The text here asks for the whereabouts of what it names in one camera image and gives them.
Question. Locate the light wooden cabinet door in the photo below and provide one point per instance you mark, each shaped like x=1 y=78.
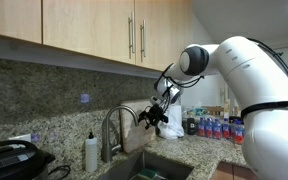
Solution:
x=10 y=16
x=84 y=26
x=167 y=33

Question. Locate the translucent soap bottle black cap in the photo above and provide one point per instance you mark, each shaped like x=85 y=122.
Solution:
x=91 y=155

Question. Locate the white plastic bag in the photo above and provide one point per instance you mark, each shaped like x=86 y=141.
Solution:
x=172 y=125

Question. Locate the stainless steel kitchen faucet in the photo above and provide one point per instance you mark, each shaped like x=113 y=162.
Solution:
x=106 y=140

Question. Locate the blue and red drink bottle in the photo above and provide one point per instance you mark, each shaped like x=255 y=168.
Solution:
x=226 y=130
x=209 y=129
x=240 y=135
x=217 y=130
x=234 y=131
x=201 y=128

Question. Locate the green sponge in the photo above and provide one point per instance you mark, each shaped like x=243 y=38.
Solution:
x=147 y=174

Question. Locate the reddish lower cabinet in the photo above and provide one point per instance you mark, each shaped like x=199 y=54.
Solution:
x=230 y=171

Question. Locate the purple wall sticker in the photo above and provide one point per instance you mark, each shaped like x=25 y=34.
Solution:
x=84 y=98

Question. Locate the wooden cutting board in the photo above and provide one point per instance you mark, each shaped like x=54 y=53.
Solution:
x=135 y=133

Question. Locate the steel and black pressure cooker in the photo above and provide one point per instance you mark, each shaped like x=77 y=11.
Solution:
x=10 y=161

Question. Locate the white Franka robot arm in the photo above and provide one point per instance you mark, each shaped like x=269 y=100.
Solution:
x=260 y=100

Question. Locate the wooden chair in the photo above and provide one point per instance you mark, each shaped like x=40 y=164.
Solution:
x=214 y=110

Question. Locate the stainless steel sink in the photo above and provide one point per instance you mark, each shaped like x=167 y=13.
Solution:
x=164 y=165

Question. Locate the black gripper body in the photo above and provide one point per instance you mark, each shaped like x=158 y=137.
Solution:
x=157 y=115

